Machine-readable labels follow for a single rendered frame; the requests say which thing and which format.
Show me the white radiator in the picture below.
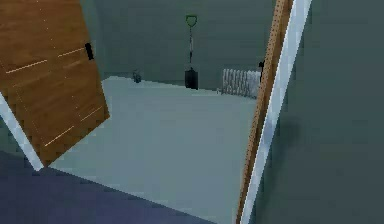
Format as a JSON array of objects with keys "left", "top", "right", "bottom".
[{"left": 221, "top": 68, "right": 262, "bottom": 100}]

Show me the black shovel with green handle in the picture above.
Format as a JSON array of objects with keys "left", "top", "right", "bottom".
[{"left": 184, "top": 14, "right": 200, "bottom": 91}]

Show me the black door handle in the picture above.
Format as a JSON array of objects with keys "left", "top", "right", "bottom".
[
  {"left": 258, "top": 60, "right": 266, "bottom": 83},
  {"left": 84, "top": 42, "right": 95, "bottom": 61}
]

